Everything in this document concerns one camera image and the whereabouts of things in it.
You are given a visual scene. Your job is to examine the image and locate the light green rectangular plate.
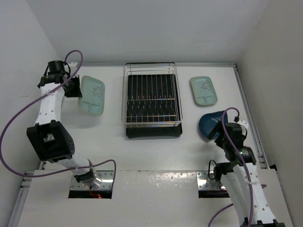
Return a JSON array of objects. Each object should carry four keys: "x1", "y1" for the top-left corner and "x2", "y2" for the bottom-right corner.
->
[{"x1": 78, "y1": 76, "x2": 105, "y2": 115}]

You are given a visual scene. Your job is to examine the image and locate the metal base plate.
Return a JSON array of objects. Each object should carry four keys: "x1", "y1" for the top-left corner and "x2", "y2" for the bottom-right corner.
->
[
  {"x1": 70, "y1": 170, "x2": 114, "y2": 191},
  {"x1": 196, "y1": 171, "x2": 226, "y2": 191}
]

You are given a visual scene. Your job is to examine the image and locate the light green plate with berries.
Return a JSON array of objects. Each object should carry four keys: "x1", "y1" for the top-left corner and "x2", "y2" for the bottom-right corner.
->
[{"x1": 190, "y1": 76, "x2": 218, "y2": 106}]

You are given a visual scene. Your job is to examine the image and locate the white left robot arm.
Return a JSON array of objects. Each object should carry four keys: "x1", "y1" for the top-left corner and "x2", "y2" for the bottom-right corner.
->
[{"x1": 27, "y1": 61, "x2": 102, "y2": 189}]

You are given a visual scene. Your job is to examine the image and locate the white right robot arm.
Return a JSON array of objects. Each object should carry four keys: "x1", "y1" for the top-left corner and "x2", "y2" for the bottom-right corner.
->
[{"x1": 207, "y1": 122, "x2": 285, "y2": 227}]

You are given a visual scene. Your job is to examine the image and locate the black drip tray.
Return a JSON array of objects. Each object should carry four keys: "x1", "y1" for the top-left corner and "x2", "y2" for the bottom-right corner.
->
[{"x1": 124, "y1": 74, "x2": 182, "y2": 139}]

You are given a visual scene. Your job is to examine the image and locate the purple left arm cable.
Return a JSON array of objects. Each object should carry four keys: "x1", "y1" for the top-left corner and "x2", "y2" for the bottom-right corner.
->
[{"x1": 0, "y1": 50, "x2": 116, "y2": 190}]

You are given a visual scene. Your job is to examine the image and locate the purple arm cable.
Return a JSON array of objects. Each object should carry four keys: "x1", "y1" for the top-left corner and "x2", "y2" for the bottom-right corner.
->
[
  {"x1": 0, "y1": 50, "x2": 116, "y2": 190},
  {"x1": 207, "y1": 107, "x2": 268, "y2": 227}
]

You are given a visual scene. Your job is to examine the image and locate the metal wire dish rack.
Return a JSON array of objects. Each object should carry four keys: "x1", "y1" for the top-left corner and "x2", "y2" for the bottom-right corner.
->
[{"x1": 121, "y1": 62, "x2": 183, "y2": 128}]

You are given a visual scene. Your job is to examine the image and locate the dark blue round plate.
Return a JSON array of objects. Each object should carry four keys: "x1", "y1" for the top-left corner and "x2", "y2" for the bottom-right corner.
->
[{"x1": 198, "y1": 111, "x2": 224, "y2": 141}]

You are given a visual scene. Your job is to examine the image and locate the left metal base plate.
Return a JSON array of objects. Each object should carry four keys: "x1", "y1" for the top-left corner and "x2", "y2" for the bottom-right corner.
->
[{"x1": 70, "y1": 170, "x2": 114, "y2": 191}]

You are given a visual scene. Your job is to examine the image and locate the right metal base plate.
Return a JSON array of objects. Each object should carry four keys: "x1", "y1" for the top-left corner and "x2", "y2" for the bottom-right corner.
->
[{"x1": 196, "y1": 171, "x2": 226, "y2": 191}]

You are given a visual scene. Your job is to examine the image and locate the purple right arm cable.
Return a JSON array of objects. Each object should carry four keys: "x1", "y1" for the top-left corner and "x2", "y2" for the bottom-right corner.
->
[{"x1": 207, "y1": 107, "x2": 268, "y2": 227}]

